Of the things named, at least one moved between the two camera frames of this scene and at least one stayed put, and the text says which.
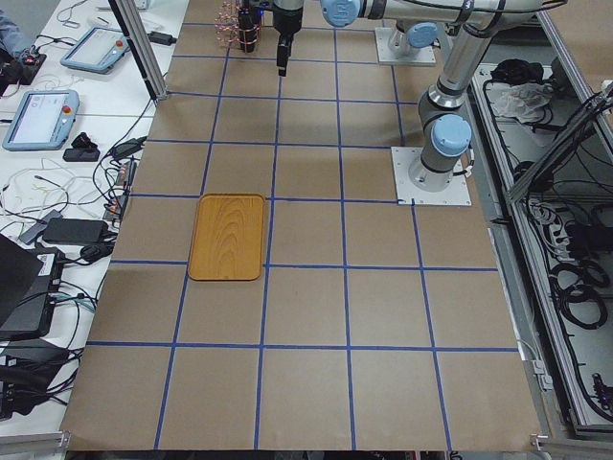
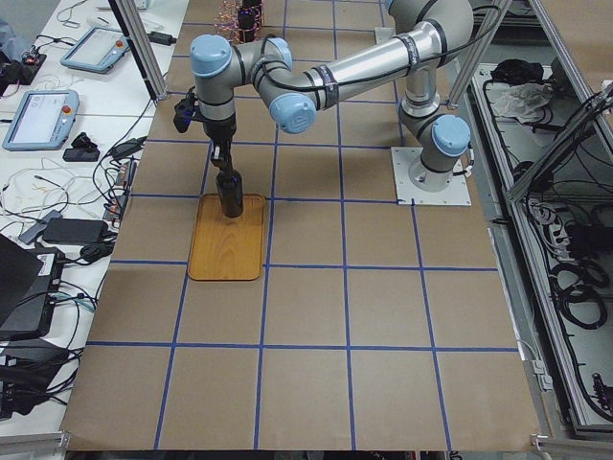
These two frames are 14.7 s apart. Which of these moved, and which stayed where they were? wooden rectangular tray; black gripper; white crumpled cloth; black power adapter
Moved: black gripper
Stayed: wooden rectangular tray; white crumpled cloth; black power adapter
